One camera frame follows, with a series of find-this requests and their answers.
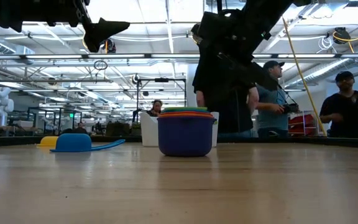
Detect white building column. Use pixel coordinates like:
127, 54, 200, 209
186, 63, 198, 108

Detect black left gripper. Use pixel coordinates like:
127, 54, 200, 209
47, 0, 131, 53

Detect blue measuring cup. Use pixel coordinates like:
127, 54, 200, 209
49, 133, 126, 153

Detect orange measuring cup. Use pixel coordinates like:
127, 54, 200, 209
159, 111, 214, 116

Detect red measuring cup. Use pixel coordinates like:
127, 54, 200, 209
158, 114, 214, 119

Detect yellow hanging cable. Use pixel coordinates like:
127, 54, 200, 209
282, 17, 328, 138

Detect red storage bins shelf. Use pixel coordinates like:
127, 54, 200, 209
288, 113, 317, 137

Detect purple measuring cup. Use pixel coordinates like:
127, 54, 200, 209
157, 115, 218, 157

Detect black table edge frame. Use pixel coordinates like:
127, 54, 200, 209
0, 135, 358, 149

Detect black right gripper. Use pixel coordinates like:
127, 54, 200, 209
197, 9, 280, 92

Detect black frame stand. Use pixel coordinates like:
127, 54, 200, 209
136, 77, 187, 125

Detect black handheld camera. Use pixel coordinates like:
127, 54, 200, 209
282, 102, 300, 114

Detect person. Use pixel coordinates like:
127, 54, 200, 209
255, 60, 300, 139
192, 40, 260, 139
74, 122, 89, 135
318, 70, 358, 139
147, 99, 164, 118

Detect green measuring cup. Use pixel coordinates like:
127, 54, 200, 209
162, 106, 209, 111

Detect white plastic basket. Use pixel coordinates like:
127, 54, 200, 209
140, 111, 219, 147

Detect yellow measuring cup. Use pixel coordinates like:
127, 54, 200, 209
36, 136, 59, 148

